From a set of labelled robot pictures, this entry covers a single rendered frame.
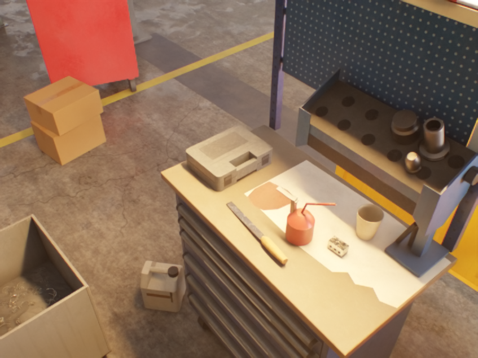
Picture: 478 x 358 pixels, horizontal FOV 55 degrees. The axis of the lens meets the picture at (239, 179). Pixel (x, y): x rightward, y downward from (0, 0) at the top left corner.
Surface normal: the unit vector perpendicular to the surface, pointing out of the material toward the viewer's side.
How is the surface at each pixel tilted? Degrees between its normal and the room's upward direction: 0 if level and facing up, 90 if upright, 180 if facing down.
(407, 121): 28
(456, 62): 90
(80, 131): 90
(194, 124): 0
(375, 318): 0
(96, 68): 90
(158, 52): 0
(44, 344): 90
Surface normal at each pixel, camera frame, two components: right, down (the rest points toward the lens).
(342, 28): -0.79, 0.41
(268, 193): -0.23, -0.63
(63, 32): 0.39, 0.61
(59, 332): 0.66, 0.50
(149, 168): 0.00, -0.75
